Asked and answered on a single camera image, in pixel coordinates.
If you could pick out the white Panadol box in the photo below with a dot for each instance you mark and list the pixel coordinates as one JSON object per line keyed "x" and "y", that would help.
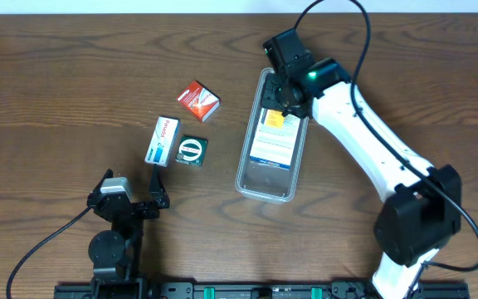
{"x": 162, "y": 141}

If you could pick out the clear plastic container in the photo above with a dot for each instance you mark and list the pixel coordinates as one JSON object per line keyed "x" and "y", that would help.
{"x": 266, "y": 182}

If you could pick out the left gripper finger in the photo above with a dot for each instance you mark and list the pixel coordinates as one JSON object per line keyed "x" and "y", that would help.
{"x": 108, "y": 175}
{"x": 156, "y": 189}

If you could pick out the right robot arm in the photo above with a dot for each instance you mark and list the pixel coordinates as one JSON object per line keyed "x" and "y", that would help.
{"x": 420, "y": 202}

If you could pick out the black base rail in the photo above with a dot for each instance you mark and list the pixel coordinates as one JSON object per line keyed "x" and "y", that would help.
{"x": 188, "y": 290}

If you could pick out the blue fever patch box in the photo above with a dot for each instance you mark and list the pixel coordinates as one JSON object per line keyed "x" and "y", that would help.
{"x": 275, "y": 146}

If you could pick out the red Panadol Actifast box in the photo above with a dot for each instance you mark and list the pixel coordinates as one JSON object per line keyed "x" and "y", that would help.
{"x": 199, "y": 100}

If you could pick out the yellow medicine box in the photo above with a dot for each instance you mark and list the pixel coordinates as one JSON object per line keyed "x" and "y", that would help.
{"x": 274, "y": 119}

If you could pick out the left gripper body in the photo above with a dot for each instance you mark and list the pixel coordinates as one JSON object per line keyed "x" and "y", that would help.
{"x": 143, "y": 213}

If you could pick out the green Zam-Buk tin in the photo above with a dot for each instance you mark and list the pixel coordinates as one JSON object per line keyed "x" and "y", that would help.
{"x": 191, "y": 150}

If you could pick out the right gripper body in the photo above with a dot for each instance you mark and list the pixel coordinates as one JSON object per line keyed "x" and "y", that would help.
{"x": 272, "y": 92}

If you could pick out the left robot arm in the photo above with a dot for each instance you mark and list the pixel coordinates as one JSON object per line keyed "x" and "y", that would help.
{"x": 115, "y": 252}

